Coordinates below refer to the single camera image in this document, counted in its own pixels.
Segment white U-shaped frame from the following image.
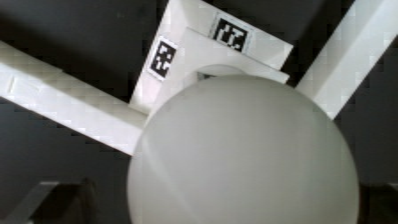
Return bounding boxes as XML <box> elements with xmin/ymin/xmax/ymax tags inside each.
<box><xmin>0</xmin><ymin>0</ymin><xmax>398</xmax><ymax>153</ymax></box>

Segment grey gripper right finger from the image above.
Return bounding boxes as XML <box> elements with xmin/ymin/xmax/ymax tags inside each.
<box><xmin>357</xmin><ymin>183</ymin><xmax>398</xmax><ymax>224</ymax></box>

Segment white lamp bulb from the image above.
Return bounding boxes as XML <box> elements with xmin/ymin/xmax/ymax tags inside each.
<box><xmin>128</xmin><ymin>76</ymin><xmax>359</xmax><ymax>224</ymax></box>

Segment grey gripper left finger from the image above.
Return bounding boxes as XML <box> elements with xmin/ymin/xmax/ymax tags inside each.
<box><xmin>2</xmin><ymin>179</ymin><xmax>100</xmax><ymax>224</ymax></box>

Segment white lamp base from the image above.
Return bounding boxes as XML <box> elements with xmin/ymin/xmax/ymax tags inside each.
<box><xmin>130</xmin><ymin>0</ymin><xmax>293</xmax><ymax>114</ymax></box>

